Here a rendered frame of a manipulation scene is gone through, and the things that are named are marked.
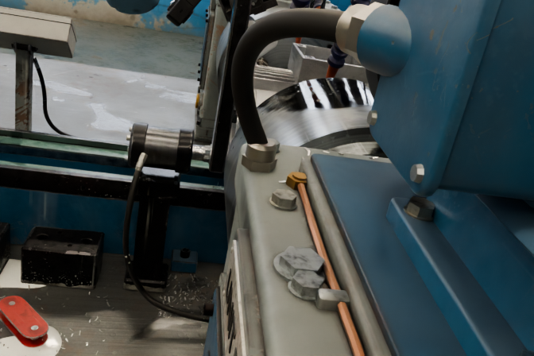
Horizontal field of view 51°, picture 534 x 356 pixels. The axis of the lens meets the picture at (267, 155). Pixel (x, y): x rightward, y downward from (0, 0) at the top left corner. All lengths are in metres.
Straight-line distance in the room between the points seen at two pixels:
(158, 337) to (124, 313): 0.06
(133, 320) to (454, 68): 0.67
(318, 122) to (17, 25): 0.72
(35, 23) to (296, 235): 0.88
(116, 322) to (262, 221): 0.50
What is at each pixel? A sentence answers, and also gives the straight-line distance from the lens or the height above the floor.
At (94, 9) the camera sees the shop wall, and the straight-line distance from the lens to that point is 6.53.
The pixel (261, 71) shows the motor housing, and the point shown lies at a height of 1.11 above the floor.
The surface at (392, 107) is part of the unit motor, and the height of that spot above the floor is 1.26.
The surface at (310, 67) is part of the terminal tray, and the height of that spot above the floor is 1.13.
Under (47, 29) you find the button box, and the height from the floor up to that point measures 1.06.
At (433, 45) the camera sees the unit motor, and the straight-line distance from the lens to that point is 0.19.
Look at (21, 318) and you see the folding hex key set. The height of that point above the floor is 0.82.
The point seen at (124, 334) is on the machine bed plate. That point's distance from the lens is 0.77.
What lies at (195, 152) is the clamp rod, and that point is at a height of 1.02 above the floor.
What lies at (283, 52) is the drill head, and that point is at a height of 1.09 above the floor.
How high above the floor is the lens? 1.31
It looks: 22 degrees down
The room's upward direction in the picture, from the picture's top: 11 degrees clockwise
